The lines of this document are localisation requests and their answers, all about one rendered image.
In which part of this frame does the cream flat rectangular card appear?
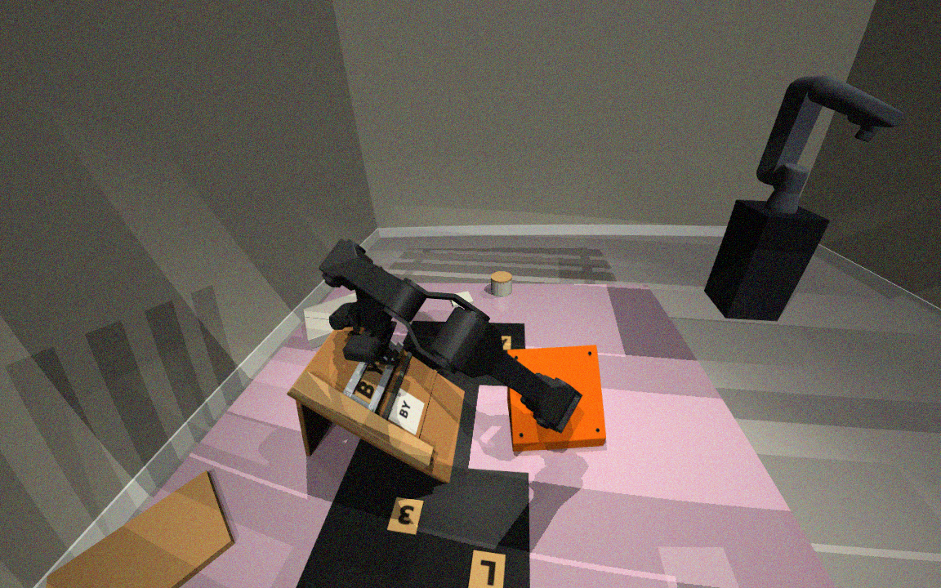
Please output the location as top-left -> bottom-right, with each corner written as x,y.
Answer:
451,292 -> 474,307

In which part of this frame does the white paper ticket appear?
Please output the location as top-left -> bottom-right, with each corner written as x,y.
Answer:
387,388 -> 424,434

